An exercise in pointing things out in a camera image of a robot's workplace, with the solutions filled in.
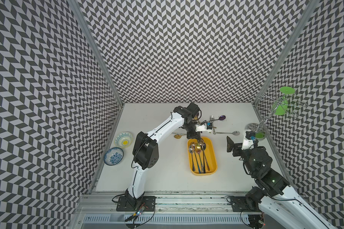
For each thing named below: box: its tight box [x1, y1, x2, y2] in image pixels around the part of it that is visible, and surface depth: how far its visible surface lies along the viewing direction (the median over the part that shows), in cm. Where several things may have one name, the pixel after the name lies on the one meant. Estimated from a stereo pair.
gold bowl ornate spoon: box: [195, 143, 205, 174], surface depth 93 cm
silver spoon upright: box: [210, 114, 216, 136], surface depth 110 cm
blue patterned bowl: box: [103, 146, 125, 167], surface depth 90 cm
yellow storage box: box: [187, 136, 218, 177], surface depth 89 cm
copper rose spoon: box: [197, 137, 211, 172], surface depth 84 cm
